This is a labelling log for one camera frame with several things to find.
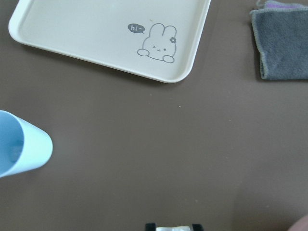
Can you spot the clear ice cube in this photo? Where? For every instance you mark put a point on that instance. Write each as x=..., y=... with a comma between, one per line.
x=16, y=150
x=177, y=228

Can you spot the folded grey cloth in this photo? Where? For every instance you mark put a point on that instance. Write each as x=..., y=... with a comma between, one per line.
x=281, y=36

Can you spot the light blue plastic cup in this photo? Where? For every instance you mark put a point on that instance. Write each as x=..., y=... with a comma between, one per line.
x=37, y=148

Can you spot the cream rabbit serving tray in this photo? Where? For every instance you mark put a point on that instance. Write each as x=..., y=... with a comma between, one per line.
x=155, y=39

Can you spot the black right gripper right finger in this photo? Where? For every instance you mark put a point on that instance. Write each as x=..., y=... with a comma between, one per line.
x=197, y=227

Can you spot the pink bowl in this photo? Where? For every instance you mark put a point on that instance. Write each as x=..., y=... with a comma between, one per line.
x=300, y=225

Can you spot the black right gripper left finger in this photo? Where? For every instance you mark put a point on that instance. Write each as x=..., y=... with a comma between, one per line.
x=150, y=227

